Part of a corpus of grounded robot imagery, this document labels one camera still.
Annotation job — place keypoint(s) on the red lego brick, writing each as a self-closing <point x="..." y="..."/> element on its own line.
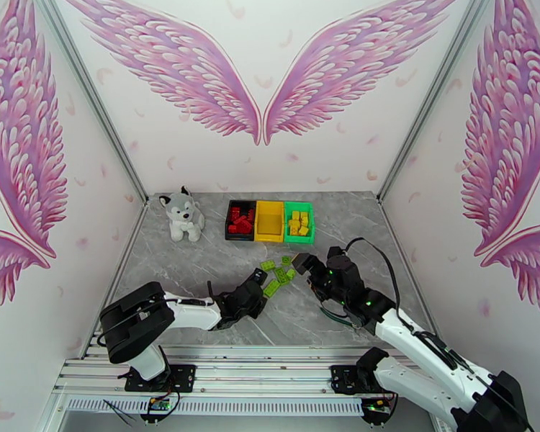
<point x="235" y="213"/>
<point x="245" y="229"/>
<point x="242" y="221"/>
<point x="250" y="214"/>
<point x="233" y="228"/>

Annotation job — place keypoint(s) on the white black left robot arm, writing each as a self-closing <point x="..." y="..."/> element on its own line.
<point x="193" y="311"/>

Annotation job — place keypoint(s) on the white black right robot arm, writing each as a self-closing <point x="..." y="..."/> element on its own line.
<point x="414" y="345"/>

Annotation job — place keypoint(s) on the green plastic bin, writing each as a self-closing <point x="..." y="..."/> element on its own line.
<point x="312" y="228"/>

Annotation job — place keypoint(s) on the yellow plastic bin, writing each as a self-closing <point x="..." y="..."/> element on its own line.
<point x="269" y="219"/>

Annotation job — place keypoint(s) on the black plastic bin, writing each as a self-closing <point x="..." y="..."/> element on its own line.
<point x="227" y="235"/>

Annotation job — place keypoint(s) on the grey white husky plush toy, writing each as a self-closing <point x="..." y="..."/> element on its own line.
<point x="182" y="214"/>

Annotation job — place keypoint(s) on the small green circuit board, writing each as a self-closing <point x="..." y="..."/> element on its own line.
<point x="375" y="404"/>
<point x="159" y="404"/>

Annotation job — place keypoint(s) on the black tweezers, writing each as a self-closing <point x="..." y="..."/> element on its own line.
<point x="119" y="410"/>

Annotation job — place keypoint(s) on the aluminium mounting rail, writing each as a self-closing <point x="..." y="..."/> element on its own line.
<point x="261" y="367"/>

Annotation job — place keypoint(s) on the aluminium table edge rail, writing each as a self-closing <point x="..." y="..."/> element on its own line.
<point x="120" y="266"/>
<point x="393" y="230"/>

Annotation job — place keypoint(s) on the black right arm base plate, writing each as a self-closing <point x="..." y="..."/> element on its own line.
<point x="342" y="379"/>

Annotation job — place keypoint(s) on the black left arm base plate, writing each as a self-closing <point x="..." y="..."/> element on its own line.
<point x="182" y="376"/>

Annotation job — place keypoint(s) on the black board mounting bracket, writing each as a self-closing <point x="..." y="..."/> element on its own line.
<point x="377" y="419"/>
<point x="155" y="417"/>

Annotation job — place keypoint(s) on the aluminium corner post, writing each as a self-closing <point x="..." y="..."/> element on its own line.
<point x="94" y="97"/>
<point x="434" y="97"/>

